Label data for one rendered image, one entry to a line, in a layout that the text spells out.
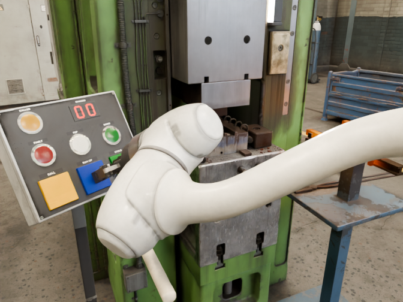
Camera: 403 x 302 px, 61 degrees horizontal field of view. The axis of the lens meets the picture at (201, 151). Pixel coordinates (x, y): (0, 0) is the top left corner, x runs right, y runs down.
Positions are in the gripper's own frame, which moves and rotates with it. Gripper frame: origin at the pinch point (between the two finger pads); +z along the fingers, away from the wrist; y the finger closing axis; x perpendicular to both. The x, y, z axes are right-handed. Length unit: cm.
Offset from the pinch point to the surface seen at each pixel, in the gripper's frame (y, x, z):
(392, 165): 67, -31, -44
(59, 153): -6.3, 9.0, 4.4
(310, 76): 729, 52, 258
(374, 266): 151, -111, 14
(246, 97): 62, 7, -8
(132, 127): 30.4, 13.0, 21.1
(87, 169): -1.1, 2.6, 3.6
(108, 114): 11.7, 15.8, 4.3
